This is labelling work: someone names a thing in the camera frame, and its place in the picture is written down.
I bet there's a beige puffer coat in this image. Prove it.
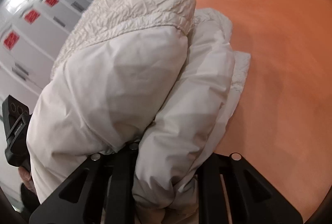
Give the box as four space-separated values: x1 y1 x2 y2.
27 0 250 223

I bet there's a person's left hand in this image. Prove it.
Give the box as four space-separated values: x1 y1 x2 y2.
18 166 36 194

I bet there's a white wardrobe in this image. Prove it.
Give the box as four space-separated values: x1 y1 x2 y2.
0 0 95 204

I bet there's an orange bed sheet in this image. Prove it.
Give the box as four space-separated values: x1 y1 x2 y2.
196 0 331 220

